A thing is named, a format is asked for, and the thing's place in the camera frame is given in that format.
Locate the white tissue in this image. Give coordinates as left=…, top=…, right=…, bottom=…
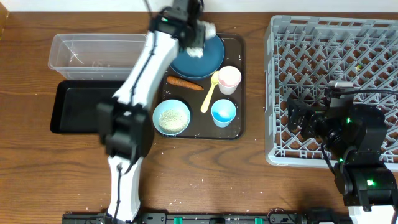
left=186, top=21, right=216, bottom=58

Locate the pink plastic cup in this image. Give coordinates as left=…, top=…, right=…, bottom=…
left=218, top=66, right=241, bottom=95

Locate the light blue plastic cup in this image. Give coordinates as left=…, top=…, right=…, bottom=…
left=211, top=99, right=237, bottom=128

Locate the light blue rice bowl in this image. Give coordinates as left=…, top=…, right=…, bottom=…
left=152, top=100, right=191, bottom=136

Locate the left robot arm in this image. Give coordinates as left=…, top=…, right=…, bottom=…
left=97, top=0, right=206, bottom=223

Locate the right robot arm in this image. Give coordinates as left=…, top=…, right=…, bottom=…
left=287, top=96, right=397, bottom=223

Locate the grey dishwasher rack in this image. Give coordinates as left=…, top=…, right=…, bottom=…
left=264, top=16, right=397, bottom=171

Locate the clear plastic waste bin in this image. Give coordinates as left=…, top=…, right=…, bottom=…
left=48, top=34, right=147, bottom=80

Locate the dark blue plate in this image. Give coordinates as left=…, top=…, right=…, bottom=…
left=170, top=35, right=225, bottom=80

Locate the orange carrot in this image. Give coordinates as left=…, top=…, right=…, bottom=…
left=166, top=76, right=204, bottom=91

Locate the yellow plastic spoon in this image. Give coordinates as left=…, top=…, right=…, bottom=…
left=200, top=71, right=219, bottom=113

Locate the dark brown serving tray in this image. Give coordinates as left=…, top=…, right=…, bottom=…
left=158, top=34, right=246, bottom=140

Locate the black rectangular tray bin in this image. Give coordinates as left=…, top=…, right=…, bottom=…
left=50, top=80, right=123, bottom=134

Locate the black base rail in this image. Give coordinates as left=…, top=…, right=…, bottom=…
left=61, top=212, right=352, bottom=224

